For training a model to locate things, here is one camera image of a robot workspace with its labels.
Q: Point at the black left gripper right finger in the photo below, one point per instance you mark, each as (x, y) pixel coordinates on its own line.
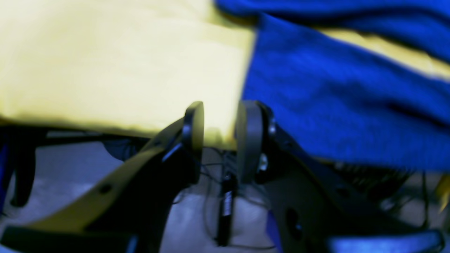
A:
(314, 209)

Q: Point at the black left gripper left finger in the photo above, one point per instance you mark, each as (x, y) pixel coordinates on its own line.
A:
(127, 211)

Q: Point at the blue long-sleeve shirt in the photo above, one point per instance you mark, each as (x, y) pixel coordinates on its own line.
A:
(344, 103)

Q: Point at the yellow table cloth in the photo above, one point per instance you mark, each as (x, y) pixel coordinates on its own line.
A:
(129, 66)

